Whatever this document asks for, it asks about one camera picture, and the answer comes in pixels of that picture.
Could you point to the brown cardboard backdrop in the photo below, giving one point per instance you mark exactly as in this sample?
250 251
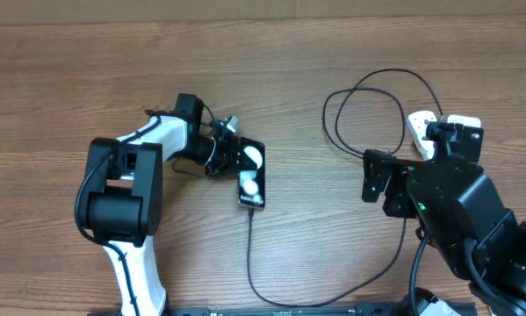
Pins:
64 12

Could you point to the black Galaxy flip phone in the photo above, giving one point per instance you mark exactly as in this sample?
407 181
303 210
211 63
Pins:
251 178

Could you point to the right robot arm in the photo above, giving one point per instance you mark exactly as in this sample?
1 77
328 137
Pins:
460 212

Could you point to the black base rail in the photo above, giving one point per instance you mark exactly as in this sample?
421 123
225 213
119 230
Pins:
362 309

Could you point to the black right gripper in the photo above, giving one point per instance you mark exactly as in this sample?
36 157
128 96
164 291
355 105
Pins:
399 203

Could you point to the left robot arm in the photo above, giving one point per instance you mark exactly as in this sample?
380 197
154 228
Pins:
118 205

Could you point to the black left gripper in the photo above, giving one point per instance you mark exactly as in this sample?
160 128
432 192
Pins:
227 163

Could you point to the white power strip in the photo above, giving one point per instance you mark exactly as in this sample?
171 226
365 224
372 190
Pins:
417 123

